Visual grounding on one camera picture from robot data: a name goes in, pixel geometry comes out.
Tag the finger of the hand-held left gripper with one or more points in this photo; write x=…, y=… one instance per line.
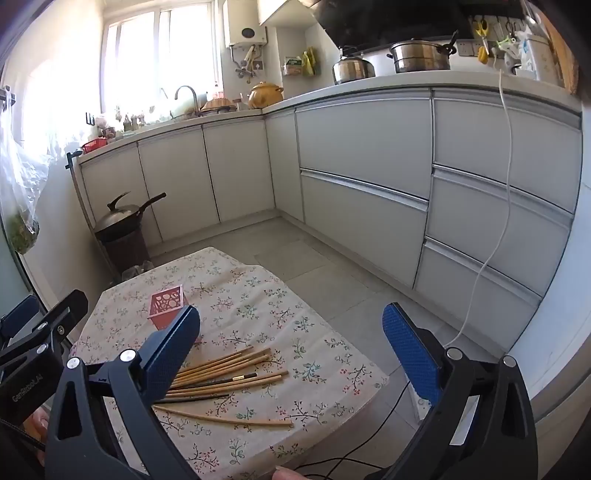
x=69, y=307
x=18, y=316

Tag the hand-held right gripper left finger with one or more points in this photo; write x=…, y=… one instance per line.
x=171, y=355

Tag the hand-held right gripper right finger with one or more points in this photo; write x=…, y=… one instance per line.
x=411, y=355

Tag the pink plastic utensil holder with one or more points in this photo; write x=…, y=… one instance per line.
x=166, y=304

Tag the bunch of wooden chopsticks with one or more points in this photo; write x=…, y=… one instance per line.
x=221, y=367

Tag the curved wooden chopstick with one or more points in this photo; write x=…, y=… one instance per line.
x=231, y=417

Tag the person's left hand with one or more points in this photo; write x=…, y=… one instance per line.
x=39, y=420

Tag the white power strip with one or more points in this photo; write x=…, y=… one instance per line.
x=421, y=406

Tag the crumpled clear plastic bag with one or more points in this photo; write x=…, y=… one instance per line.
x=137, y=272

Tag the brown bin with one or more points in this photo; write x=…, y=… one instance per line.
x=127, y=251

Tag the white cabinet drawer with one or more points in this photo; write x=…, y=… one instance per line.
x=452, y=281
x=364, y=134
x=475, y=134
x=461, y=217
x=364, y=221

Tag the plastic bag of greens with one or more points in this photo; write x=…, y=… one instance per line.
x=21, y=230

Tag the dark wok lid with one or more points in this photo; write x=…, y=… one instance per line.
x=115, y=217

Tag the floral tablecloth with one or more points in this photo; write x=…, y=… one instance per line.
x=258, y=300

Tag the black wok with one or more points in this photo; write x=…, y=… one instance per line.
x=152, y=201

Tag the white cabinet door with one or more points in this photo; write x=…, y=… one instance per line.
x=111, y=175
x=286, y=161
x=240, y=166
x=178, y=175

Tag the red plastic basket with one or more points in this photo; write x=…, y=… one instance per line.
x=94, y=145

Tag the row of windowsill jars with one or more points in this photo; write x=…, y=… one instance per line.
x=134, y=120

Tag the chrome faucet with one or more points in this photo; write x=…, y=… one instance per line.
x=195, y=101

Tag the brown woven basket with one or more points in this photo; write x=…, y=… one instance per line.
x=218, y=104

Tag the kitchen window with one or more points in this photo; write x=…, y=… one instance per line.
x=138, y=60

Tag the white kitchen countertop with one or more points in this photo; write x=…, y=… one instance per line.
x=392, y=85

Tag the yellow clay pot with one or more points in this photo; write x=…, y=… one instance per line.
x=264, y=96

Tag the steel kettle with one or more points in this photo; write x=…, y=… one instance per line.
x=353, y=69

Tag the steel steamer pot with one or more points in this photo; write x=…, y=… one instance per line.
x=420, y=57

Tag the water heater pipes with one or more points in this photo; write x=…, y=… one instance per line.
x=247, y=62

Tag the yellow hanging utensil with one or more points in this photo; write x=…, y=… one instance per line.
x=482, y=54

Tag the yellow rubber gloves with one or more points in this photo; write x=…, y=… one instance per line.
x=308, y=60

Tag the white patterned canister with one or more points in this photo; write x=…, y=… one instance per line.
x=535, y=55

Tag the white water heater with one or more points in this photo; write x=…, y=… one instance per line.
x=244, y=27

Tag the black range hood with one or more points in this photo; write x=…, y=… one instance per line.
x=392, y=23

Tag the yellow scissors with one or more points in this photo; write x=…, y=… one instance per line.
x=481, y=26

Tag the wooden cutting board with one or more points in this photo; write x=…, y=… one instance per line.
x=565, y=55

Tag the white upper cabinet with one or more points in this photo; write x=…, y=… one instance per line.
x=281, y=9

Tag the black clamp bracket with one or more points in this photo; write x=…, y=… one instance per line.
x=71, y=159

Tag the black wall hook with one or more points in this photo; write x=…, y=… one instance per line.
x=7, y=94

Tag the wall socket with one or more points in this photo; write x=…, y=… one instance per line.
x=465, y=47

